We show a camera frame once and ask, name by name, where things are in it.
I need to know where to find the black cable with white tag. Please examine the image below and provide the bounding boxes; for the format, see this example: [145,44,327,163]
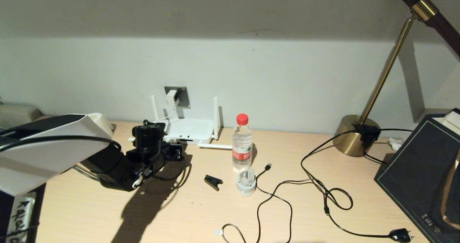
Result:
[216,223,248,243]

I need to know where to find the small black plastic clip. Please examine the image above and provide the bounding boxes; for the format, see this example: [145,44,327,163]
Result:
[204,174,224,191]

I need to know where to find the white box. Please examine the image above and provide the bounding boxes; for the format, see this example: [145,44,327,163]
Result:
[433,111,460,137]

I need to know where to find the black lamp power cord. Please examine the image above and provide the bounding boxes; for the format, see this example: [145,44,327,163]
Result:
[301,128,414,243]

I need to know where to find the brass desk lamp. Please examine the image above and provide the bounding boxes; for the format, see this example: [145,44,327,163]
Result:
[332,0,460,157]

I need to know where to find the clear water bottle red cap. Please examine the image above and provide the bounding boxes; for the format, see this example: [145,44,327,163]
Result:
[232,114,254,172]

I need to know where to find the white wifi router with antennas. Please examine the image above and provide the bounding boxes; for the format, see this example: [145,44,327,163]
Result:
[129,95,233,150]

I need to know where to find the grey cushion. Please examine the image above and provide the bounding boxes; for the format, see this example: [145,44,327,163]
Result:
[0,104,43,128]

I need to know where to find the grey wall power socket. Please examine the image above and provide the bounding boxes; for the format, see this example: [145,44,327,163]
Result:
[165,86,190,109]

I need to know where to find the black USB cable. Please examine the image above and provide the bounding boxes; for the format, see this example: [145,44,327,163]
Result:
[256,163,353,243]

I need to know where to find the white power adapter with cord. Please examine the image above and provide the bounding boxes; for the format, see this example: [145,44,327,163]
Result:
[158,90,180,123]

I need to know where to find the small white crumpled item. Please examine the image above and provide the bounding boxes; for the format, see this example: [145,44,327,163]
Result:
[388,137,404,151]

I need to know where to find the small white clear-dome humidifier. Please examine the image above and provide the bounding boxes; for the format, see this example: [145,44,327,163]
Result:
[236,165,257,196]

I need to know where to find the black block on lamp base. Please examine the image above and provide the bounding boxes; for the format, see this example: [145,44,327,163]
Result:
[354,124,381,143]

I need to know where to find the dark blue gift bag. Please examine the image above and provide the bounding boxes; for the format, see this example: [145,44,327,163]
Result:
[374,108,460,243]

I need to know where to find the white handwritten label tape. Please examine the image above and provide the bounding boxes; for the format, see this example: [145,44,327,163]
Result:
[6,192,37,243]

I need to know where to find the white toilet paper roll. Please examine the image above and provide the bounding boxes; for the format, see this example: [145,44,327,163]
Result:
[88,113,114,137]

